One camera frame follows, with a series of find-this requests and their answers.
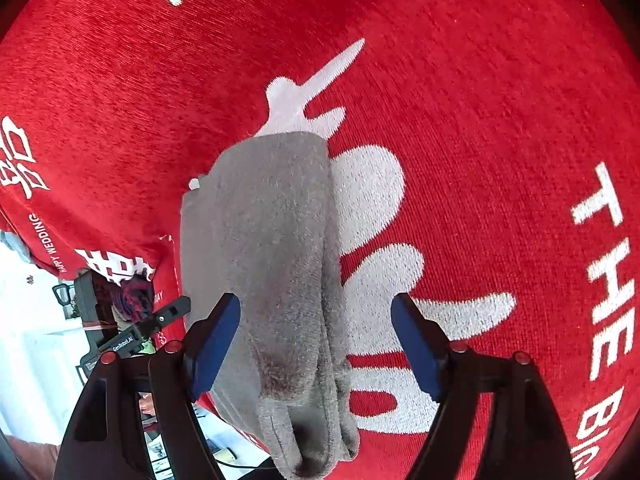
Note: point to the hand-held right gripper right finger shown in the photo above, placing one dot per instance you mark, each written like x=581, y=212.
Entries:
x=417, y=345

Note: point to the dark patterned cloth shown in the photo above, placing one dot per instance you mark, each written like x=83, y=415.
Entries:
x=135, y=297

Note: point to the dark box of items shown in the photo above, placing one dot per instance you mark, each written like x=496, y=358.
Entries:
x=92, y=295

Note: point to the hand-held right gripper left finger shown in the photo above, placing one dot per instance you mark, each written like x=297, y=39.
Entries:
x=217, y=345

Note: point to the red printed blanket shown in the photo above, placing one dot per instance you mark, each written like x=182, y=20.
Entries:
x=475, y=110

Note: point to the grey fleece garment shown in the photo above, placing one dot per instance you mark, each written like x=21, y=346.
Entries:
x=270, y=240

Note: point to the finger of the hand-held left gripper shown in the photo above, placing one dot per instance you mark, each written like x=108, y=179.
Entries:
x=170, y=311

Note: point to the person's left hand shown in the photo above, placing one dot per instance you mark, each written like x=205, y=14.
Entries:
x=147, y=404

